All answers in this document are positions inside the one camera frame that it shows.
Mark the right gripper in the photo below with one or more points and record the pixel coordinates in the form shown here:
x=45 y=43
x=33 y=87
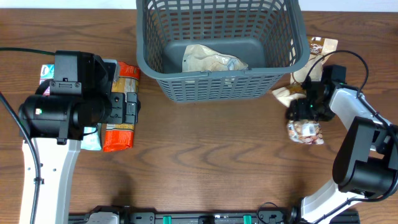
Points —
x=297 y=111

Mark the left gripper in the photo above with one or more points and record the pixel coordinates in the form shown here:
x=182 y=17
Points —
x=115 y=116

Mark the brown topped Pantree bag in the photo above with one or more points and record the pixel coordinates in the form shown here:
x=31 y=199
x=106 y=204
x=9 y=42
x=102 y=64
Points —
x=319 y=46

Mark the Kleenex tissue multipack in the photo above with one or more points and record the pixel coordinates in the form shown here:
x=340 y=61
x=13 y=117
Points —
x=46 y=72

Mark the plain beige snack bag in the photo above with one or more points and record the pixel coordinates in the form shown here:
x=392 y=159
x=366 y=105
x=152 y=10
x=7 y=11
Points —
x=200 y=58

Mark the beige brown snack bag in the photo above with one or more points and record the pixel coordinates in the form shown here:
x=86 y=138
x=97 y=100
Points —
x=287 y=94

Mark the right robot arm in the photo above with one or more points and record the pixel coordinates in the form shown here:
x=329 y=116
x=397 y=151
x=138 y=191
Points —
x=365 y=167

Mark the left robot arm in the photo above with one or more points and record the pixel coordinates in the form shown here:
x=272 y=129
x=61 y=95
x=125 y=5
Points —
x=53 y=120

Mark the orange biscuit packet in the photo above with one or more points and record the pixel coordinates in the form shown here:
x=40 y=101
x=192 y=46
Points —
x=119 y=137

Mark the small mint snack packet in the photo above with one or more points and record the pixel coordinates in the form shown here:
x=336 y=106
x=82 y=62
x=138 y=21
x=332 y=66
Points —
x=92 y=138

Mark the grey plastic basket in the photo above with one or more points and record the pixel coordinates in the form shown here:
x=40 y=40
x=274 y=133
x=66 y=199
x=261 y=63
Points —
x=268 y=35

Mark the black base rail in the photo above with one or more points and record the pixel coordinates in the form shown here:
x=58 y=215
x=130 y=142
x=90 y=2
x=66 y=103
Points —
x=123 y=215

